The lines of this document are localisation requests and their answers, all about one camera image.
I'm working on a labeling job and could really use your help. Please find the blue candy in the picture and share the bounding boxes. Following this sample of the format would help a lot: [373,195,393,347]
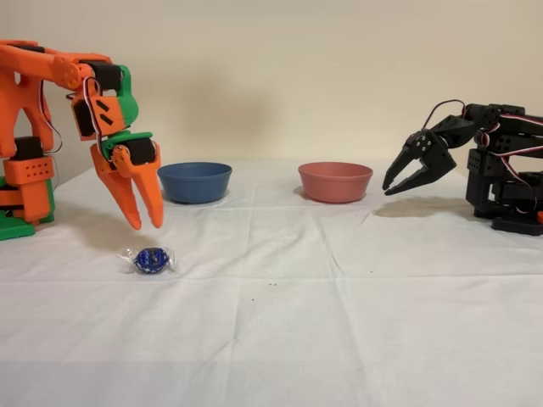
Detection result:
[116,244,182,276]

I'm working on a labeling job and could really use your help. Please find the blue bowl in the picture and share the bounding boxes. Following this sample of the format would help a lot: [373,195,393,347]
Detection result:
[156,162,233,204]

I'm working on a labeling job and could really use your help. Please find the pink bowl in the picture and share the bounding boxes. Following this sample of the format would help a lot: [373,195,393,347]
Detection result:
[297,162,374,204]

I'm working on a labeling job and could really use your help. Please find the white tablecloth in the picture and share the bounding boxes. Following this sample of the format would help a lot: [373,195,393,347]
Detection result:
[0,159,543,407]

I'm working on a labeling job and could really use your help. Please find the black arm gripper cable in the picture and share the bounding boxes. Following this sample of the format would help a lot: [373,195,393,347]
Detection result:
[423,99,467,131]

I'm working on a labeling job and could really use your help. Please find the orange arm gripper cable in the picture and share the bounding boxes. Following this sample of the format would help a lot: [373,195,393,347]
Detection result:
[65,75,105,148]

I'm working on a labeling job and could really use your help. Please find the black arm servo cable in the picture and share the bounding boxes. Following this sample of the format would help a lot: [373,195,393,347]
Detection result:
[473,110,543,170]

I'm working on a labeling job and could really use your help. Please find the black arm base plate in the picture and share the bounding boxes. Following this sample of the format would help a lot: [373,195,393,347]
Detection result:
[491,215,543,237]

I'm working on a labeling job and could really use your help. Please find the green arm base plate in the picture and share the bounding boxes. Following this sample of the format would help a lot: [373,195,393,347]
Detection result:
[0,209,36,243]

